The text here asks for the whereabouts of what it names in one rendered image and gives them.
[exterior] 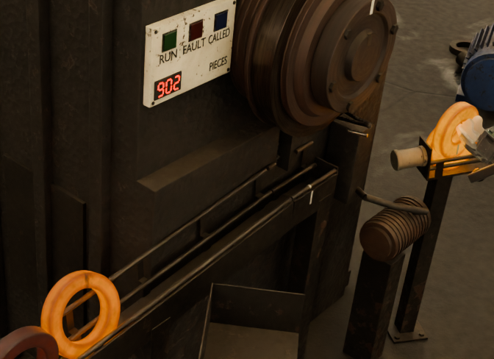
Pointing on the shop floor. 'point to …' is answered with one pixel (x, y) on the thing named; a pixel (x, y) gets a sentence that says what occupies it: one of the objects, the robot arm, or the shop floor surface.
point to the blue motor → (478, 71)
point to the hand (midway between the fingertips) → (458, 123)
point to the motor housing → (381, 276)
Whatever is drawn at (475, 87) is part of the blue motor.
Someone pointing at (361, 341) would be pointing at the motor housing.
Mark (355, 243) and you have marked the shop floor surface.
